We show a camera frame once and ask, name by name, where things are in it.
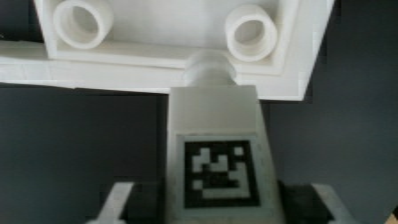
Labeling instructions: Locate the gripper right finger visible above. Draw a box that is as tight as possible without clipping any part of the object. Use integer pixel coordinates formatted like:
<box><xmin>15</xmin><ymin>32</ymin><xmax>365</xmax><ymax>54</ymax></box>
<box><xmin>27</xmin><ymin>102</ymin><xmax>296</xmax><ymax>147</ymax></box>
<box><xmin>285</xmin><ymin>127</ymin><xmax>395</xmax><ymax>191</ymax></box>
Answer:
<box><xmin>280</xmin><ymin>182</ymin><xmax>356</xmax><ymax>224</ymax></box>

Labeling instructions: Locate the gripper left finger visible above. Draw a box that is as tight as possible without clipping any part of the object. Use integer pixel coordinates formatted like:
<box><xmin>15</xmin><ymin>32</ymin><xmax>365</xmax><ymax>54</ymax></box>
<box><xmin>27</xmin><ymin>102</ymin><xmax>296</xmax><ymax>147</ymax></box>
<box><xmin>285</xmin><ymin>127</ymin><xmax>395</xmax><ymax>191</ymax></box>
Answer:
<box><xmin>84</xmin><ymin>182</ymin><xmax>164</xmax><ymax>224</ymax></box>

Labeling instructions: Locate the white square tabletop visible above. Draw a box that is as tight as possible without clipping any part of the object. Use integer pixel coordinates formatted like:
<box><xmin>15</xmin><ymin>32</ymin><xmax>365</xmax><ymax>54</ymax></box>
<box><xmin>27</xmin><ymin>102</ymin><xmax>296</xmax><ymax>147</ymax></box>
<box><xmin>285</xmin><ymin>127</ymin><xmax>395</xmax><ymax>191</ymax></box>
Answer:
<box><xmin>34</xmin><ymin>0</ymin><xmax>335</xmax><ymax>75</ymax></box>

